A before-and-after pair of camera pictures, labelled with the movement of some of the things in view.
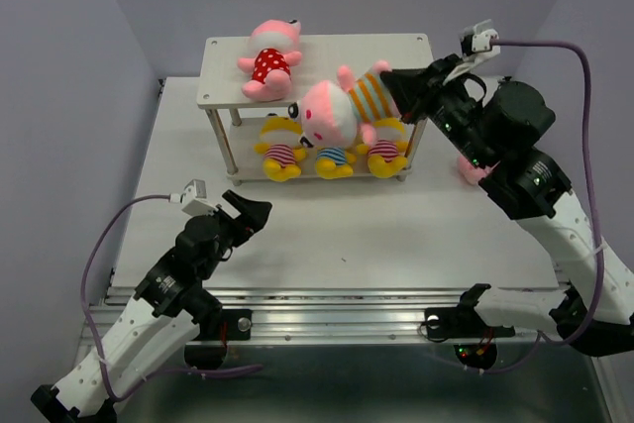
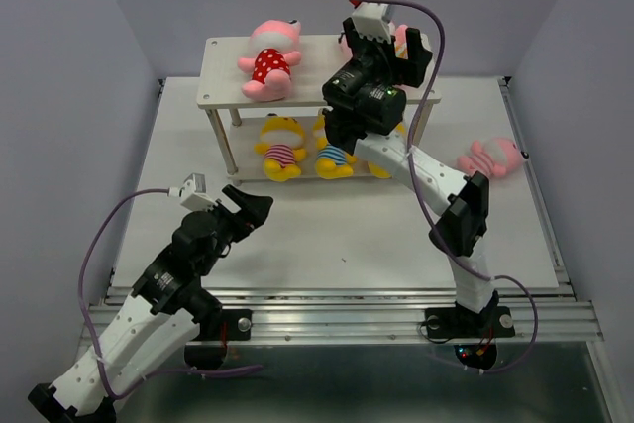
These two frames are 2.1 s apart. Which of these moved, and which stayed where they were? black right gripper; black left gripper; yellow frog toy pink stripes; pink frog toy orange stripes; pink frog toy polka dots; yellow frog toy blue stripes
Moved: black right gripper; pink frog toy orange stripes
Stayed: yellow frog toy pink stripes; pink frog toy polka dots; yellow frog toy blue stripes; black left gripper
